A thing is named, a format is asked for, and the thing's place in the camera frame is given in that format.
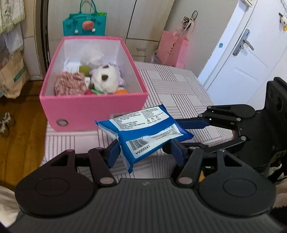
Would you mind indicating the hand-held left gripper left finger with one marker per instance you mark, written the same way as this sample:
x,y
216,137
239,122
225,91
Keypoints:
x,y
113,154

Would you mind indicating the beige narrow cabinet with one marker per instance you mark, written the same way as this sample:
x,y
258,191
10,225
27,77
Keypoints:
x,y
31,33

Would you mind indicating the clear plastic bag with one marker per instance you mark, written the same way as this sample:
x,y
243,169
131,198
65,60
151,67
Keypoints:
x,y
157,57

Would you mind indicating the white door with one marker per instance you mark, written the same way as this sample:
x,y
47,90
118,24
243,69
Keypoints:
x,y
257,62

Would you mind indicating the pink floral plush cloth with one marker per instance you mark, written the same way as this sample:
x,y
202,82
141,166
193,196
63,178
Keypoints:
x,y
69,83

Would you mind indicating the beige tall cabinet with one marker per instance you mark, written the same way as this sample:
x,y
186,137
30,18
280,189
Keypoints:
x,y
208,33

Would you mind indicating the white panda plush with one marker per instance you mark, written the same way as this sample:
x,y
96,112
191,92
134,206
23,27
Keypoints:
x,y
103,78

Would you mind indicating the teal felt handbag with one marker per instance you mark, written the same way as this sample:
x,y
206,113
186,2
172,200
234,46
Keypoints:
x,y
74,24

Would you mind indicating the grey white blanket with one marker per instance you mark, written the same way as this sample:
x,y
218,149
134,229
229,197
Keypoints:
x,y
7,206

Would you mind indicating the white wall box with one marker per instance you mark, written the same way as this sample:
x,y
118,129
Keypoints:
x,y
249,2

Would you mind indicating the white fluffy pants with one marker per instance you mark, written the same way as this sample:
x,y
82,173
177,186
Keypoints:
x,y
11,43

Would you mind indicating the small orange plush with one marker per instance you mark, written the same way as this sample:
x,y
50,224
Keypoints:
x,y
122,91

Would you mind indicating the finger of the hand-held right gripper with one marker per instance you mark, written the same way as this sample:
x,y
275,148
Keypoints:
x,y
224,112
224,144

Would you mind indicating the beige fuzzy slipper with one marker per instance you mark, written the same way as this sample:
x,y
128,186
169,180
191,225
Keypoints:
x,y
5,124

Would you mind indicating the white fluffy cardigan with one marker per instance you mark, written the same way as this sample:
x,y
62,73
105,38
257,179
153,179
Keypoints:
x,y
11,15

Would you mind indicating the pink cardboard box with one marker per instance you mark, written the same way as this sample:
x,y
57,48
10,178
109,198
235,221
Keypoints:
x,y
89,112

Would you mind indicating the purple plush toy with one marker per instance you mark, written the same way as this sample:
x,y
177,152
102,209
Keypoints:
x,y
120,76

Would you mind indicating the beige wardrobe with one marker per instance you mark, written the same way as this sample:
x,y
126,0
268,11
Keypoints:
x,y
143,22

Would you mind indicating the small plush door magnet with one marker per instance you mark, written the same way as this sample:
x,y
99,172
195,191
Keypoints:
x,y
283,21

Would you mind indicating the patterned fuzzy clothing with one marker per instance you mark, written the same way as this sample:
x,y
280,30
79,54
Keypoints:
x,y
281,201

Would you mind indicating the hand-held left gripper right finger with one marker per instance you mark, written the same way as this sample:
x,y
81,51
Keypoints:
x,y
178,152

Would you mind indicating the pink paper bag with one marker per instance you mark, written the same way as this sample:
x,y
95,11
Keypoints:
x,y
170,49

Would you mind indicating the blue wet wipes pack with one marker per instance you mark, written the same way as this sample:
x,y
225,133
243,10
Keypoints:
x,y
143,134

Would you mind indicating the brown paper bag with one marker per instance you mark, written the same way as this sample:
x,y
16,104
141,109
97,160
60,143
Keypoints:
x,y
13,74

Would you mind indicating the striped pink tablecloth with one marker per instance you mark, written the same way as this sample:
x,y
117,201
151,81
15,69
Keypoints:
x,y
179,89

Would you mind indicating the pink fluffy pompom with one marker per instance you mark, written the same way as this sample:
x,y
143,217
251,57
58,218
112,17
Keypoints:
x,y
88,91

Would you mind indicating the blue round door sticker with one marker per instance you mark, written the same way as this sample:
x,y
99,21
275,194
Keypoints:
x,y
220,45

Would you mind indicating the olive green soft pad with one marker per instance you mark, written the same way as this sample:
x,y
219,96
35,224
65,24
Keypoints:
x,y
84,70

